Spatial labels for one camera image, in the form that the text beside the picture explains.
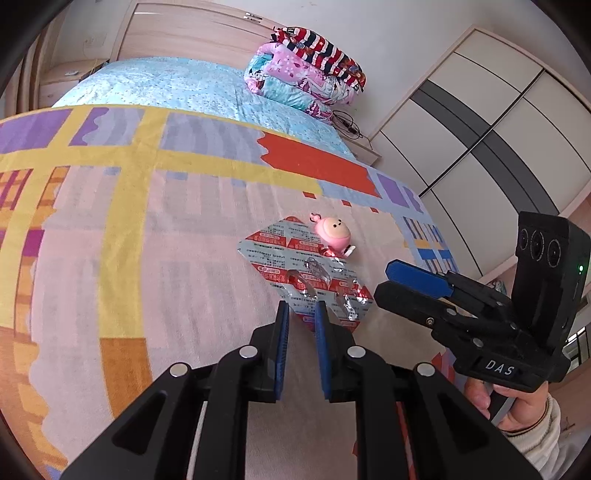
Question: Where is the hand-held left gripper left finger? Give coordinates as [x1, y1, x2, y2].
[60, 300, 291, 480]

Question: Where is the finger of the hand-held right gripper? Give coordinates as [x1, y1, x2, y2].
[385, 260, 513, 315]
[374, 281, 518, 335]

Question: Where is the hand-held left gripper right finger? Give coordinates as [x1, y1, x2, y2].
[314, 302, 543, 480]

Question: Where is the red and silver blister pack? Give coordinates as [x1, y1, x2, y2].
[237, 215, 374, 334]

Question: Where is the person's right hand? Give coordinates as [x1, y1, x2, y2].
[463, 375, 552, 433]

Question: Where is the pink toy figure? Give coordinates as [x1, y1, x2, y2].
[310, 211, 356, 258]

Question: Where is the wooden nightstand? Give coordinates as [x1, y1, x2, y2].
[339, 122, 383, 167]
[37, 59, 112, 109]

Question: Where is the white and grey wardrobe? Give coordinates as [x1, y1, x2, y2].
[365, 25, 591, 278]

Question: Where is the colourful printed blanket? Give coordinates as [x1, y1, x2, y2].
[0, 105, 462, 480]

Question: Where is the folded pink and blue quilt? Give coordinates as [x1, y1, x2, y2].
[244, 43, 361, 124]

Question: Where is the folded striped blanket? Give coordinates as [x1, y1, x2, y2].
[270, 27, 368, 93]

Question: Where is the light blue bed sheet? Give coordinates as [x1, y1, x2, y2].
[51, 56, 358, 162]

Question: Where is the wooden headboard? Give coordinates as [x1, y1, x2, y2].
[108, 0, 282, 63]

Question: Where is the black charger cable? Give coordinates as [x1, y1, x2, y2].
[331, 109, 365, 138]

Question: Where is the wooden wall panel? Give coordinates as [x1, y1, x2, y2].
[18, 44, 49, 112]

